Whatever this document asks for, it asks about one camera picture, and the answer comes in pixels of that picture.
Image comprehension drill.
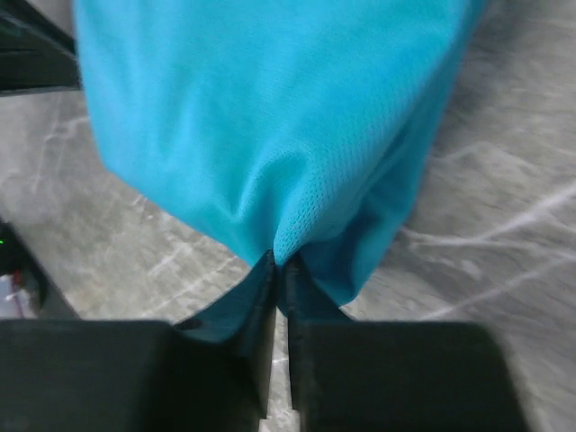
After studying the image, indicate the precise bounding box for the teal t shirt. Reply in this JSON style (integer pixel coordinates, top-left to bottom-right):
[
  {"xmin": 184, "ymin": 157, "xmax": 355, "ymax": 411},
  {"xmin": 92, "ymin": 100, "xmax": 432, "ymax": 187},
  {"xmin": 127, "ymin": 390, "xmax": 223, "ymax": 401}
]
[{"xmin": 71, "ymin": 0, "xmax": 490, "ymax": 309}]

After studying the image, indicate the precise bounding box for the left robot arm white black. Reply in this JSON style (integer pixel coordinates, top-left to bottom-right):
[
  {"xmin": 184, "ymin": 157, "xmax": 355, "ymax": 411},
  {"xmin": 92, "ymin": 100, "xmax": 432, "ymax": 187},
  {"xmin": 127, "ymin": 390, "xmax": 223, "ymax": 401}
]
[{"xmin": 1, "ymin": 1, "xmax": 80, "ymax": 319}]

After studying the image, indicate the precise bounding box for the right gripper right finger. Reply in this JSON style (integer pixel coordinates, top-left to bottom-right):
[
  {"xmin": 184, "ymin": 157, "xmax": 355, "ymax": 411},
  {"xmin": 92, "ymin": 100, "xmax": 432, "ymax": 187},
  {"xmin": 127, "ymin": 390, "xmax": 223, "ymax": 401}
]
[{"xmin": 281, "ymin": 256, "xmax": 530, "ymax": 432}]

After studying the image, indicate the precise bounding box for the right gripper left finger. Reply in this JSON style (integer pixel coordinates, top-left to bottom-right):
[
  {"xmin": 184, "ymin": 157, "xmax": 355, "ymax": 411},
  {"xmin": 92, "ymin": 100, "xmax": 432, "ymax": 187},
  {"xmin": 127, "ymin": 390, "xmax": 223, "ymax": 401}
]
[{"xmin": 1, "ymin": 253, "xmax": 276, "ymax": 431}]

